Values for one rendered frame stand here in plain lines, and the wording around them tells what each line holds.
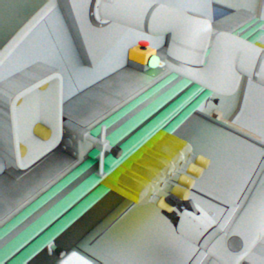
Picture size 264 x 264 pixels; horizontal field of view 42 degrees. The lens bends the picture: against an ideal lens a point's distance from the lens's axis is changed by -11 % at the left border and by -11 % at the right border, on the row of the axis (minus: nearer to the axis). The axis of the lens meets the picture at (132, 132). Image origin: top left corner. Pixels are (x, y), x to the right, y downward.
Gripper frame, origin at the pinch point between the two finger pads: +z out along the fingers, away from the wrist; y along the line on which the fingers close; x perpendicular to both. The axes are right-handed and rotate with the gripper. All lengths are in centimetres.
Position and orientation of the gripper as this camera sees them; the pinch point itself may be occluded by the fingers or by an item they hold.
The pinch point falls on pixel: (170, 206)
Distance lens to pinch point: 105.1
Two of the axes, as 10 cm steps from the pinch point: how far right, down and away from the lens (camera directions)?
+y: 1.0, -8.0, -6.0
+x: -7.5, 3.3, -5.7
